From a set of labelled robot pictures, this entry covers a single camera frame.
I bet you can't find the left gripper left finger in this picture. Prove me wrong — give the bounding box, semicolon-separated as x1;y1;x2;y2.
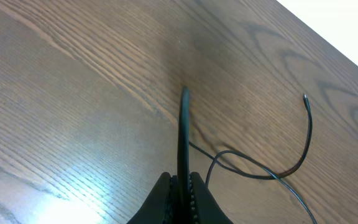
127;172;177;224

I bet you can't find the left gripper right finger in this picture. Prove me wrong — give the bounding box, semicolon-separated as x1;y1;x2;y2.
190;172;232;224

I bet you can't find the long black usb cable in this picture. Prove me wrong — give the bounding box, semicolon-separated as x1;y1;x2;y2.
177;86;318;224

